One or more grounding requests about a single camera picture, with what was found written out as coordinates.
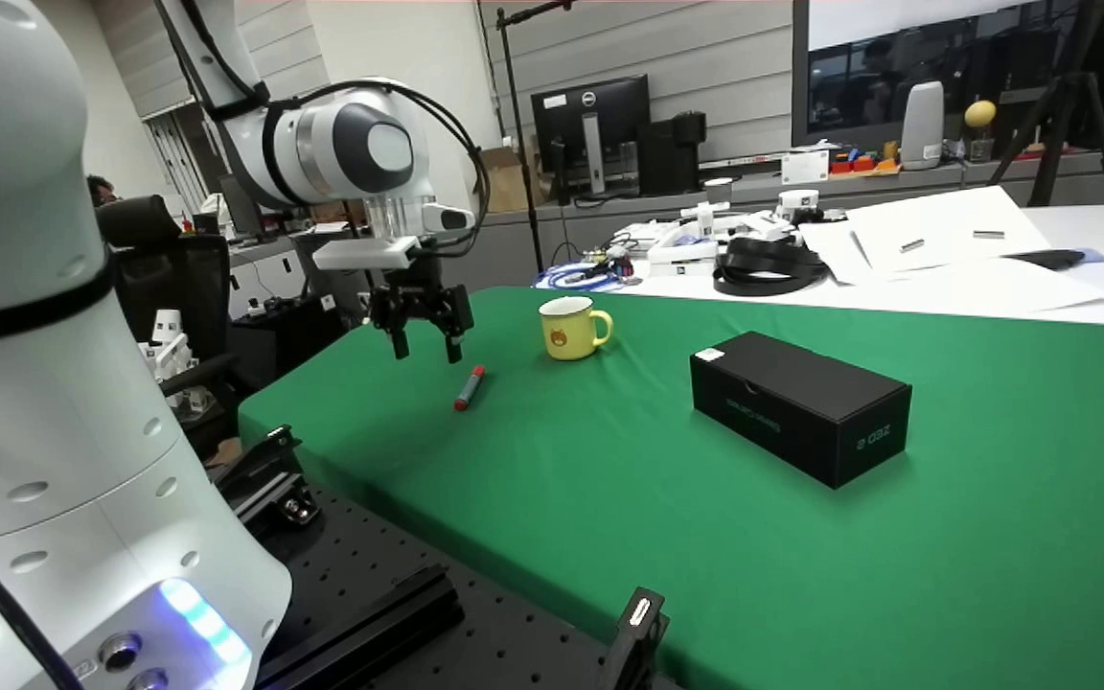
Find black rectangular box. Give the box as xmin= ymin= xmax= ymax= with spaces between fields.
xmin=691 ymin=331 xmax=912 ymax=487

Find black light stand pole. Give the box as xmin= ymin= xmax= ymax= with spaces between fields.
xmin=494 ymin=0 xmax=576 ymax=276

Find green table cloth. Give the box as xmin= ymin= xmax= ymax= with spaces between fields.
xmin=243 ymin=286 xmax=1104 ymax=690

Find yellow ball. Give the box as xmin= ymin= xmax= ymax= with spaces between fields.
xmin=963 ymin=101 xmax=997 ymax=129

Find black coiled cable bundle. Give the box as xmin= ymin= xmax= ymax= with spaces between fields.
xmin=708 ymin=232 xmax=832 ymax=299

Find blue cable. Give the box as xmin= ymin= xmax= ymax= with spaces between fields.
xmin=536 ymin=255 xmax=639 ymax=296

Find black office chair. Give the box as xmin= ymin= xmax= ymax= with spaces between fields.
xmin=96 ymin=194 xmax=234 ymax=370

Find black Dell monitor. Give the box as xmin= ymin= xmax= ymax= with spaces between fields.
xmin=532 ymin=75 xmax=651 ymax=202

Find black table clamp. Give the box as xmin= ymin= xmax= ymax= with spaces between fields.
xmin=602 ymin=588 xmax=670 ymax=690

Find white paper sheets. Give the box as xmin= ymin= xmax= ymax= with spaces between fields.
xmin=614 ymin=184 xmax=1104 ymax=332

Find red and white marker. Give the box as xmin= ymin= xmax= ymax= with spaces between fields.
xmin=453 ymin=367 xmax=486 ymax=409

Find black camera tripod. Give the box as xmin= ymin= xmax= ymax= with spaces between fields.
xmin=995 ymin=0 xmax=1104 ymax=206

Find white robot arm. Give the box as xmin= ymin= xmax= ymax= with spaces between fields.
xmin=0 ymin=0 xmax=485 ymax=690

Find black desktop computer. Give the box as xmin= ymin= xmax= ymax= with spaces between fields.
xmin=637 ymin=112 xmax=706 ymax=194

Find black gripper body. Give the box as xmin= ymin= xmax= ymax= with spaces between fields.
xmin=367 ymin=248 xmax=472 ymax=337

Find white speaker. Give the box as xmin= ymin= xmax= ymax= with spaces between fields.
xmin=901 ymin=79 xmax=942 ymax=170

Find yellow mug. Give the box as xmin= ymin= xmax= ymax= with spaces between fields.
xmin=541 ymin=296 xmax=614 ymax=362

